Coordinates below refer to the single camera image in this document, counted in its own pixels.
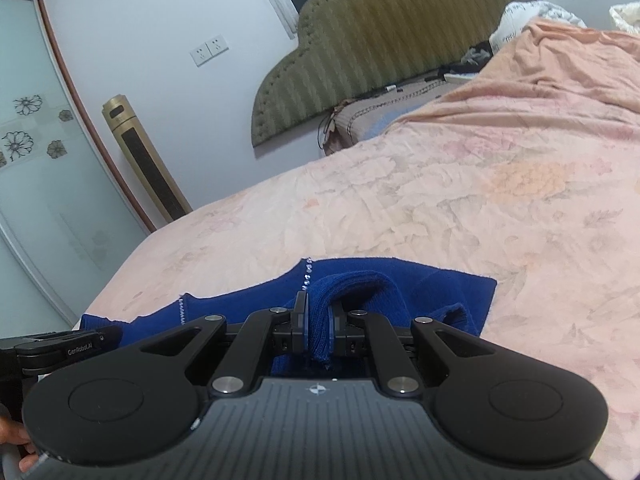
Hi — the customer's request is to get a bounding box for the blue beaded v-neck sweater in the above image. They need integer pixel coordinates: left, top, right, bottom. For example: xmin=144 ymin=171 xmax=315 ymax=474
xmin=79 ymin=257 xmax=499 ymax=380

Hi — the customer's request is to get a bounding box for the black clothes pile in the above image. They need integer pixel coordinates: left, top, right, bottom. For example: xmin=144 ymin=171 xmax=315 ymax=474
xmin=438 ymin=41 xmax=494 ymax=77

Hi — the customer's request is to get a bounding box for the left hand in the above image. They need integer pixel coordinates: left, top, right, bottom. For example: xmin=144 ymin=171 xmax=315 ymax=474
xmin=1 ymin=406 xmax=39 ymax=479

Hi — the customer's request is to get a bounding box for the frosted glass wardrobe door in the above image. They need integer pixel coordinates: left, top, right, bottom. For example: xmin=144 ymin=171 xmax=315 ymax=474
xmin=1 ymin=0 xmax=148 ymax=337

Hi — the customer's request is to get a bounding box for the pink floral bed sheet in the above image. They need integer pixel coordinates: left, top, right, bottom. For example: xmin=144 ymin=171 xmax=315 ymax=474
xmin=87 ymin=18 xmax=639 ymax=479

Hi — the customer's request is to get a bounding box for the gold tower fan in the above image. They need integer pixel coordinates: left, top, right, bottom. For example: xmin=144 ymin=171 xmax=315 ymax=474
xmin=102 ymin=94 xmax=192 ymax=222

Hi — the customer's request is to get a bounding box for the white quilt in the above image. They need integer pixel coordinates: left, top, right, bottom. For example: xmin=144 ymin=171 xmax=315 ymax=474
xmin=488 ymin=0 xmax=587 ymax=56

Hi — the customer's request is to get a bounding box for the olive green padded headboard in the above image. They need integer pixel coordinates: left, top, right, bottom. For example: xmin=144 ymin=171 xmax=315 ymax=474
xmin=250 ymin=0 xmax=533 ymax=146

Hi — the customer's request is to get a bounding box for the cream blanket at right edge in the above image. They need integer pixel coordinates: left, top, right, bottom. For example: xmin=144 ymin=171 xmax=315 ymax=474
xmin=608 ymin=1 xmax=640 ymax=35

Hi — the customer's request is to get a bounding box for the white wall socket pair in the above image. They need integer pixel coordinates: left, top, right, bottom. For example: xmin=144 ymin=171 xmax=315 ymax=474
xmin=190 ymin=35 xmax=229 ymax=67

